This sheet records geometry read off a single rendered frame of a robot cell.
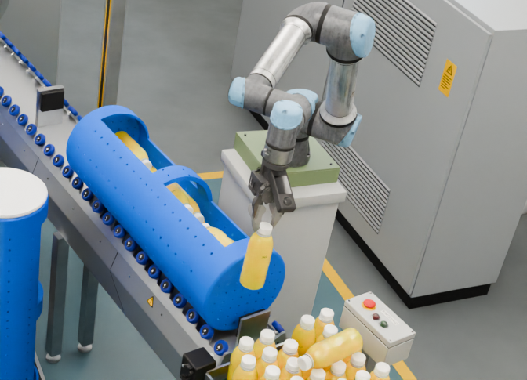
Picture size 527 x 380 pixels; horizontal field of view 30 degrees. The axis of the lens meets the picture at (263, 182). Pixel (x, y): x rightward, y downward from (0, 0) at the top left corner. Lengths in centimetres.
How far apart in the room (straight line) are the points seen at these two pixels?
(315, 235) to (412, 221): 126
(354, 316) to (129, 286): 75
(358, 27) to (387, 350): 90
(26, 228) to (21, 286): 23
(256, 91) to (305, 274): 105
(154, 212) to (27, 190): 49
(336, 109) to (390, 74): 157
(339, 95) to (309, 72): 226
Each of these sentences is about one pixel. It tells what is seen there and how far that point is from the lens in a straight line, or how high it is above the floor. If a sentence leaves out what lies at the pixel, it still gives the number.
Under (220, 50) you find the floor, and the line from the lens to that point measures 672.
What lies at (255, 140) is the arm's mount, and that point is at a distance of 330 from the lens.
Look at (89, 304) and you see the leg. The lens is 400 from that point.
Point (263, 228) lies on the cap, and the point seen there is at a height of 139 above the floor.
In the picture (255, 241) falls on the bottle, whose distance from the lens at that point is 258.
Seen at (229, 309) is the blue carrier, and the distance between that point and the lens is 283.
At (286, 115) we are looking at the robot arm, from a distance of 240.
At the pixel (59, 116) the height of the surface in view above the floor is 96.
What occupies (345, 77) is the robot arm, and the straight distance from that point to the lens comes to 291.
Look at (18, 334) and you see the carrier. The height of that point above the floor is 54.
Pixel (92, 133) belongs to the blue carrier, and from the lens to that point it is 324.
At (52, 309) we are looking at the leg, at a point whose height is 28.
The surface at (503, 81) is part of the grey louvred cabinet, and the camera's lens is 416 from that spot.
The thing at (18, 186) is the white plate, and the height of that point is 104.
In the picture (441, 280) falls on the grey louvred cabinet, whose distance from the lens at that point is 470.
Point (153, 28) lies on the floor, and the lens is 690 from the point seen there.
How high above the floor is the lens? 286
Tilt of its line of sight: 32 degrees down
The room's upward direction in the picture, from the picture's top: 11 degrees clockwise
